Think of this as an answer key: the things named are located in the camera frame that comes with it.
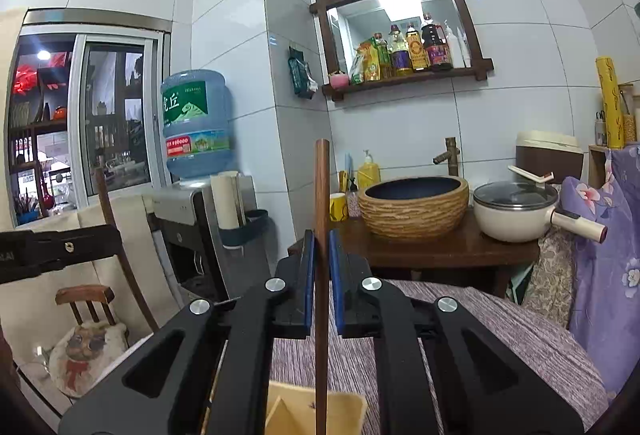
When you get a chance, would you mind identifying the yellow soap pump bottle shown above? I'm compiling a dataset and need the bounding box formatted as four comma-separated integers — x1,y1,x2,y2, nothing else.
357,149,382,190

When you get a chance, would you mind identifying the dark wooden counter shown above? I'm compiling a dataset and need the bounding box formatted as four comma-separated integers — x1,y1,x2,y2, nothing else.
287,215,541,298

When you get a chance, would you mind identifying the bamboo style faucet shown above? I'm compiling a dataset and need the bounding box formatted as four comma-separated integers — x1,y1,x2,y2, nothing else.
432,136,461,177

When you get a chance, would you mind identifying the beige plastic utensil holder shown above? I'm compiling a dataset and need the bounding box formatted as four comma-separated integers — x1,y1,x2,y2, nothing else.
265,381,368,435

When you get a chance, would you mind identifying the blue water bottle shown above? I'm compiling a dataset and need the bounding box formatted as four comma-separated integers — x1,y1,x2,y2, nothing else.
160,69,237,181

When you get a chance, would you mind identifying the teal plastic holder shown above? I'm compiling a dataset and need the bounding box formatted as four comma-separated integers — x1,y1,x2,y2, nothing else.
220,209,271,248

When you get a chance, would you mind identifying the cat print cushion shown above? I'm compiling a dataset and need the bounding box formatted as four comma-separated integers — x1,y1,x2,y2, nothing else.
47,319,130,398

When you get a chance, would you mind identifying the dark soy sauce bottle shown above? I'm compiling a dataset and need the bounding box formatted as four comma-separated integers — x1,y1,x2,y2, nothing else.
420,12,453,71

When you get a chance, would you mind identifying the yellow wrap roll box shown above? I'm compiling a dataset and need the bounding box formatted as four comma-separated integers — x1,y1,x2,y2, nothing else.
595,56,626,150

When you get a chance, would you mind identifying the sliding glass window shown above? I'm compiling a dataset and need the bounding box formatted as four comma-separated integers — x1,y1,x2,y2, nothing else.
5,8,173,226

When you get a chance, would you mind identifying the wooden framed mirror shelf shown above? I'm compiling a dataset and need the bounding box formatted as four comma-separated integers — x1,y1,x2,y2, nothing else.
309,0,496,102

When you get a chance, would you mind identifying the white squeeze bottle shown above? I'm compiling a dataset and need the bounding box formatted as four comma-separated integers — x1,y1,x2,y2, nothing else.
445,25,467,68

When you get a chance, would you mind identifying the purple floral cloth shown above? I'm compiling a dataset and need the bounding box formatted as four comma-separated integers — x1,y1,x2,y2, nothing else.
560,142,640,396

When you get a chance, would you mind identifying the brown patterned cloth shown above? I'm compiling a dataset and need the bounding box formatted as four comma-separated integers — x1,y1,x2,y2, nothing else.
522,225,576,328

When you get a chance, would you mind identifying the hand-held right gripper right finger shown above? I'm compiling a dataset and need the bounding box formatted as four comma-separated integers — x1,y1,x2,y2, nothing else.
329,229,585,435

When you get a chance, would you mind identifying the grey water dispenser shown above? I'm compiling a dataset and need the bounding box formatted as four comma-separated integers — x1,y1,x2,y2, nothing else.
150,175,261,311

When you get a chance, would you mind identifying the cream roll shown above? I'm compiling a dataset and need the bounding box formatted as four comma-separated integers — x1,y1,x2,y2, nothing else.
210,170,247,232

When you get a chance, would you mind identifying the white rice spoon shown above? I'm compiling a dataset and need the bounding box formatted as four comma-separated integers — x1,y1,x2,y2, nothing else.
507,164,556,186

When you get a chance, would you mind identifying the gold label bottle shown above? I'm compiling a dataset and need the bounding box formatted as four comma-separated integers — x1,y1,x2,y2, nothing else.
405,22,430,72

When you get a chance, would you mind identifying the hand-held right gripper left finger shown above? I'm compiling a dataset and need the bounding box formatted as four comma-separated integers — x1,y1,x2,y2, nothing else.
57,229,317,435

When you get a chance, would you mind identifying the purple label bottle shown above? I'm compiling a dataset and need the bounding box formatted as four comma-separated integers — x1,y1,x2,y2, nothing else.
389,22,413,76

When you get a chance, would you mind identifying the woven pattern basin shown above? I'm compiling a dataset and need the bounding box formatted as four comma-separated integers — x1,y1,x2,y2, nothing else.
357,175,471,239

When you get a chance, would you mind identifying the yellow mug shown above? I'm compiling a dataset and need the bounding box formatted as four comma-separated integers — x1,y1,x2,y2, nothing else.
329,192,350,222

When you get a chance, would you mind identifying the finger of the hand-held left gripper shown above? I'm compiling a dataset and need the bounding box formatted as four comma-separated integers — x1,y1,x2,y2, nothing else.
0,224,123,287

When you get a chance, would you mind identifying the green packet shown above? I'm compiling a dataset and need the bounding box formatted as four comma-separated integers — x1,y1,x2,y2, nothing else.
287,45,319,100

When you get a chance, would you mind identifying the small wooden chair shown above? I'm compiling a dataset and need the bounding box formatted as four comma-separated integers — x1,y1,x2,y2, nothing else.
54,284,132,341

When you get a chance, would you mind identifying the cream brown rice cooker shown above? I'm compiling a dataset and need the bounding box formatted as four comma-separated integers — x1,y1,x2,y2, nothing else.
515,130,586,186

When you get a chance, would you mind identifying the purple striped tablecloth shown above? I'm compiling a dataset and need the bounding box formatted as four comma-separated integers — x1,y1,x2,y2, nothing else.
270,279,611,435

